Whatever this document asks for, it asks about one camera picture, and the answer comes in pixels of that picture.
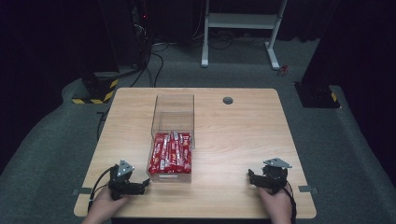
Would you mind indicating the dark equipment rack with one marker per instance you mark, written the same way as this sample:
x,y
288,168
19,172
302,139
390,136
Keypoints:
x,y
141,28

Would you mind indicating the clear plastic box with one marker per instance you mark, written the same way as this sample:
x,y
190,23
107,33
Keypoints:
x,y
173,124

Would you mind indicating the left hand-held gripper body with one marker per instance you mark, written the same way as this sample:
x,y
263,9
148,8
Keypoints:
x,y
120,183

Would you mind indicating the grey tape strip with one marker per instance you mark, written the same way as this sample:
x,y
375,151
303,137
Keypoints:
x,y
83,190
307,188

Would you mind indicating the pile of red snack packets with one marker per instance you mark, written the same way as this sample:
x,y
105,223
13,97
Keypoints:
x,y
171,154

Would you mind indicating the white metal stand frame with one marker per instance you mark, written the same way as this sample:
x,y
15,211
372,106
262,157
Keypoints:
x,y
239,21

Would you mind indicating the person's left hand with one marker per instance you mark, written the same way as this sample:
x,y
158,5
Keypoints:
x,y
107,205

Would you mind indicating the small red floor object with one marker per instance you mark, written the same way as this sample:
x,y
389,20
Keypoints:
x,y
282,71

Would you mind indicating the black yellow striped stand base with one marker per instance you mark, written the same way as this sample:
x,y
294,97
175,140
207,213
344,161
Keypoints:
x,y
98,88

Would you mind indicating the person's right hand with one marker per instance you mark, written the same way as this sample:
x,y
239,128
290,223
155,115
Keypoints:
x,y
275,205

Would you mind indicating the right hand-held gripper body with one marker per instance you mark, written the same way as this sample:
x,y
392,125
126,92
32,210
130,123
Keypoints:
x,y
275,178

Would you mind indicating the grey table grommet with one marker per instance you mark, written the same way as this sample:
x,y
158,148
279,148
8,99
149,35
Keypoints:
x,y
228,100

